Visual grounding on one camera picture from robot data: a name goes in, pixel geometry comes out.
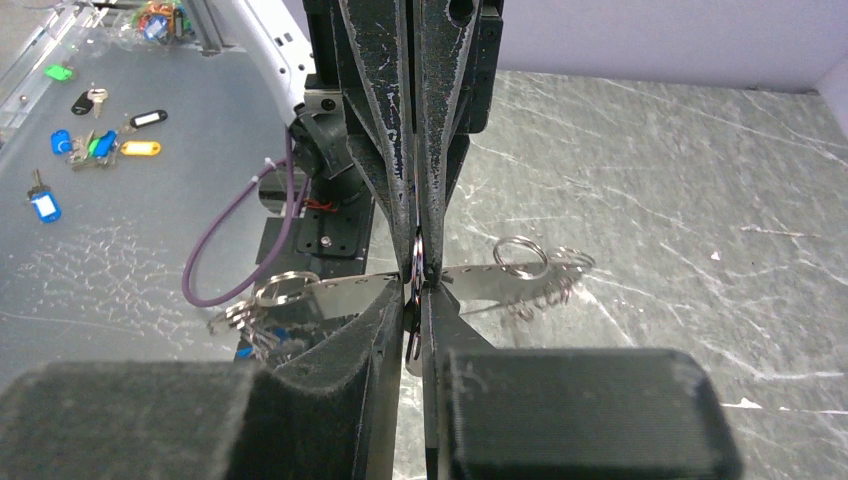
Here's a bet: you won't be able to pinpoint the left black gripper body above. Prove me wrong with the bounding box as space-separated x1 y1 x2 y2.
303 1 504 136

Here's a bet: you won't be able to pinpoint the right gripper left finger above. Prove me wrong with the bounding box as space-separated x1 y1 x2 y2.
1 284 404 479

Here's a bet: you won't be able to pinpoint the yellow key tag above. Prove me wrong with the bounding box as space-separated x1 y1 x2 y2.
120 140 162 157

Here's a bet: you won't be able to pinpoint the blue green key bunch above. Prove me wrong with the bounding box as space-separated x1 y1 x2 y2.
50 129 118 171

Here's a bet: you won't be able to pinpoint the black white key tag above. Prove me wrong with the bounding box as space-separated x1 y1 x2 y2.
118 109 169 134

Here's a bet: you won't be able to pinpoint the blue key tag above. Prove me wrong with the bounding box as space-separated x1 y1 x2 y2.
235 327 291 361

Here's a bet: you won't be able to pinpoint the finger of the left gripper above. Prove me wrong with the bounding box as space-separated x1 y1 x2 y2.
413 1 479 282
339 1 417 279

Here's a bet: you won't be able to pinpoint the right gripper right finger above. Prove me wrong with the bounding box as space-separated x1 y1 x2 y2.
419 287 742 479

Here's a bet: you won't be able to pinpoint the small split keyring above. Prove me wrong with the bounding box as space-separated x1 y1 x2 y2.
410 228 425 309

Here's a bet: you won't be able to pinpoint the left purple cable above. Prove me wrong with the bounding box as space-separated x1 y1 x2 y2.
180 125 313 309

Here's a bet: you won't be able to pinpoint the blue tag key on floor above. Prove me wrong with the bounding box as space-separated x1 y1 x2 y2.
27 169 62 224

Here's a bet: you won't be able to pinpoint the green key tag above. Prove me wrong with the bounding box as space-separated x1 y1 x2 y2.
43 64 75 82

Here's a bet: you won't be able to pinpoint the black key with tag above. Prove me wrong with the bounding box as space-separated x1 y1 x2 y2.
71 87 109 118

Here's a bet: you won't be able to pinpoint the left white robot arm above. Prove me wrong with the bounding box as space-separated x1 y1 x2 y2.
186 1 504 284

